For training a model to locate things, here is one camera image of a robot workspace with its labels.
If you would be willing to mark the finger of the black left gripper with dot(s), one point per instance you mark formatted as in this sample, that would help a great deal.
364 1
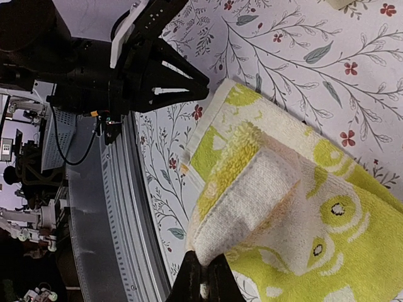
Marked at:
148 101
166 68

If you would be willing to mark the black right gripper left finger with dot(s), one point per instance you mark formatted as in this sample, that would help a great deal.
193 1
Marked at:
186 287

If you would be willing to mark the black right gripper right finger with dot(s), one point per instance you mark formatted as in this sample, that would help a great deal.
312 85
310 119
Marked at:
222 286

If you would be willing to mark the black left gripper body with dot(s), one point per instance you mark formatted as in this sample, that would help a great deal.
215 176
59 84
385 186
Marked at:
91 84

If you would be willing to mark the green crocodile pattern towel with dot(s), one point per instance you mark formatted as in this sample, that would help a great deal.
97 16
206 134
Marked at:
296 217

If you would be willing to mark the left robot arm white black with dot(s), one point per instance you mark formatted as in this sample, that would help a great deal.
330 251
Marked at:
33 43

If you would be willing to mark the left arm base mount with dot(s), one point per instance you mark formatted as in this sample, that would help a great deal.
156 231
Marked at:
110 125

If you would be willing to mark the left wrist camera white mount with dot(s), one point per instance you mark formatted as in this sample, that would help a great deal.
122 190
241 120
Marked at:
124 29

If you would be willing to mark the aluminium front rail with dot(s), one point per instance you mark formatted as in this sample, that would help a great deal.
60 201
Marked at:
114 239

